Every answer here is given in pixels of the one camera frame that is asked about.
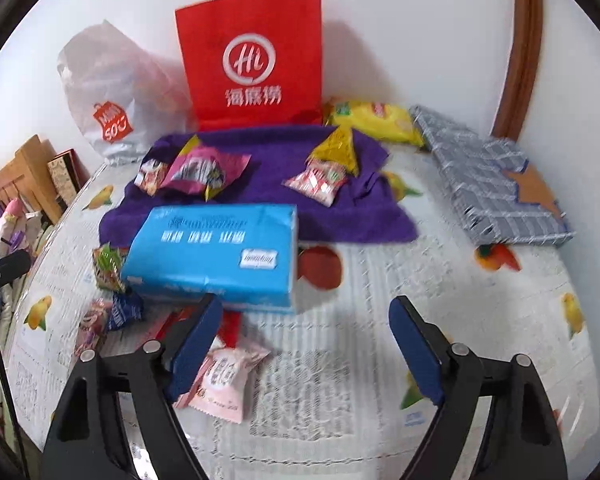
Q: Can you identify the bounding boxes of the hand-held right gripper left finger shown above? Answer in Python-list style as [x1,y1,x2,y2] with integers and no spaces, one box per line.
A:
[41,292,224,480]

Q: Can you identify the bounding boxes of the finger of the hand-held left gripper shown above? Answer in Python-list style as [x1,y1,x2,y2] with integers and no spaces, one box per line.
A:
[0,250,32,288]

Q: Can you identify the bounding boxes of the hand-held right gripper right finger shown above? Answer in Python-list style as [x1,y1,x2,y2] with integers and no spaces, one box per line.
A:
[388,296,567,480]

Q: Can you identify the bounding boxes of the red snack packet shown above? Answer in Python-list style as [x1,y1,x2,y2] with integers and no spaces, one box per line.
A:
[155,309,242,348]

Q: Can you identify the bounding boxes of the pale pink snack packet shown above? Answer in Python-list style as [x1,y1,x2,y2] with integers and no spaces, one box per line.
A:
[173,342,271,424]

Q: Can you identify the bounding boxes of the small blue snack packet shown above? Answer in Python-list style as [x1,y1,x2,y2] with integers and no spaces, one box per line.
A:
[107,290,146,332]

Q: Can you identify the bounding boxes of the pink stick snack packet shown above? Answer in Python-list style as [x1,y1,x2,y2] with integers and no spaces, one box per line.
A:
[74,297,109,358]

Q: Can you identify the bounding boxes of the green triangular snack packet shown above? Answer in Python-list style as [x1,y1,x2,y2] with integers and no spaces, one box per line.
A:
[92,242,129,294]

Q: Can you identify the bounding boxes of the brown white small snack packet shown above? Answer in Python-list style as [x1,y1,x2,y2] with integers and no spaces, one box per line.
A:
[134,157,169,197]

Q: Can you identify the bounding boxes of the magenta snack packet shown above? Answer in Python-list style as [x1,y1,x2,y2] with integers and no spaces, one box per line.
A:
[160,135,252,202]

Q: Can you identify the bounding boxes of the pink strawberry snack packet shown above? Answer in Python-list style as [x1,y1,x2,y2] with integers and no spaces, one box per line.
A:
[283,157,349,207]

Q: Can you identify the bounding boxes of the yellow triangular snack packet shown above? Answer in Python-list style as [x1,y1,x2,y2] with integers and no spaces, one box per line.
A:
[312,126,360,177]

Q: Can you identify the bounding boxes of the pink plush bedding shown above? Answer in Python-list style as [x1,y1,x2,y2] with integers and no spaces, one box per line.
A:
[0,195,56,261]

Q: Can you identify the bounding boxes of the blue tissue pack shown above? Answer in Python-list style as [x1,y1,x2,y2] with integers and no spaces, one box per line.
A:
[120,204,299,315]

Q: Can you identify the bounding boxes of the wooden headboard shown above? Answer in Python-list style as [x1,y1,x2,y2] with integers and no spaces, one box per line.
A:
[0,135,63,226]

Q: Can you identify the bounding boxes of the patterned framed board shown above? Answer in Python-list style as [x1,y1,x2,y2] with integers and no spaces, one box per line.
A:
[46,149,91,206]

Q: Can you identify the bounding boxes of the grey checked folded cloth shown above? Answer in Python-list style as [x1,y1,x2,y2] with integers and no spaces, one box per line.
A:
[409,105,576,248]

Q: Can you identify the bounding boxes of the purple towel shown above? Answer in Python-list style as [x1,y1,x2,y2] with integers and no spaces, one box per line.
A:
[99,124,421,246]

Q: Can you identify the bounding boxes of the white plastic shopping bag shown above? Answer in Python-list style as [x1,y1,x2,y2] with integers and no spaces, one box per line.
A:
[56,20,198,167]

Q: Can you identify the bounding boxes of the yellow chips bag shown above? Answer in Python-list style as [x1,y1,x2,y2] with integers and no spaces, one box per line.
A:
[322,100,426,148]

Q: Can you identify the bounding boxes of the red paper bag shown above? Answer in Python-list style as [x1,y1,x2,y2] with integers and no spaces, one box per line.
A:
[174,0,325,132]

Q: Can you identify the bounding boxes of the brown wooden door frame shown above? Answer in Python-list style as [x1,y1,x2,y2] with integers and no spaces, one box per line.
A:
[492,0,545,141]

